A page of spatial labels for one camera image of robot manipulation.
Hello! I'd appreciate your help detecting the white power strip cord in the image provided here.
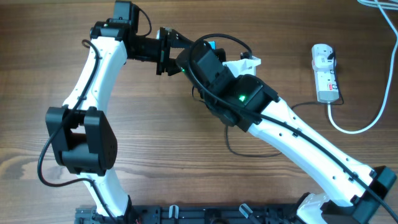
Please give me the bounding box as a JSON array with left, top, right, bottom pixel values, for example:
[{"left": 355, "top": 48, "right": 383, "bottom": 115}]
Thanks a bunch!
[{"left": 326, "top": 0, "right": 398, "bottom": 135}]

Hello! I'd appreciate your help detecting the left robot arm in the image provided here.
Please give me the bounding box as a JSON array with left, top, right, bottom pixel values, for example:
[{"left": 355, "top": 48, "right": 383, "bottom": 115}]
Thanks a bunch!
[{"left": 45, "top": 1, "right": 191, "bottom": 223}]

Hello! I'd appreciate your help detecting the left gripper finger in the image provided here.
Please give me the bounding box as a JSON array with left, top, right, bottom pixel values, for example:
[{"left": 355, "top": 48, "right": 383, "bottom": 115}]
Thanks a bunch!
[
  {"left": 169, "top": 29, "right": 193, "bottom": 49},
  {"left": 167, "top": 58, "right": 181, "bottom": 76}
]

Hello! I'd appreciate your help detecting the turquoise screen smartphone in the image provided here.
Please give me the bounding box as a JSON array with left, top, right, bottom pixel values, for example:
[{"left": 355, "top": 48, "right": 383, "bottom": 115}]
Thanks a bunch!
[{"left": 208, "top": 41, "right": 216, "bottom": 50}]

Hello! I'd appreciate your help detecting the white cables top corner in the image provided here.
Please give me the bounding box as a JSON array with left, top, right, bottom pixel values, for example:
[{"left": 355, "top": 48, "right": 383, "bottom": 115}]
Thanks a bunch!
[{"left": 356, "top": 0, "right": 398, "bottom": 11}]

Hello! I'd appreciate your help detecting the black USB charging cable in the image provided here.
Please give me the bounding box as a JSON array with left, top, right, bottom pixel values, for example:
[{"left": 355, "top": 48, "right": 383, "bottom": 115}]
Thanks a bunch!
[{"left": 191, "top": 46, "right": 345, "bottom": 158}]

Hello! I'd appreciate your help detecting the white power strip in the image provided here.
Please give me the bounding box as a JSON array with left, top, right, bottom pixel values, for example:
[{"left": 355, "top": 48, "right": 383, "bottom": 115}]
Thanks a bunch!
[{"left": 312, "top": 44, "right": 339, "bottom": 104}]

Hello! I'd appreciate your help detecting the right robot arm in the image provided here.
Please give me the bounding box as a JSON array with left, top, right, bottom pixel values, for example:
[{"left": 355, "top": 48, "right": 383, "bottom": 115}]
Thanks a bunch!
[{"left": 176, "top": 41, "right": 396, "bottom": 223}]

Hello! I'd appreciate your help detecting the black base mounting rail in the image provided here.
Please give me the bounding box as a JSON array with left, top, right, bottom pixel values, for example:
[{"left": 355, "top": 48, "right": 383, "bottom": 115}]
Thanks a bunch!
[{"left": 74, "top": 204, "right": 303, "bottom": 224}]

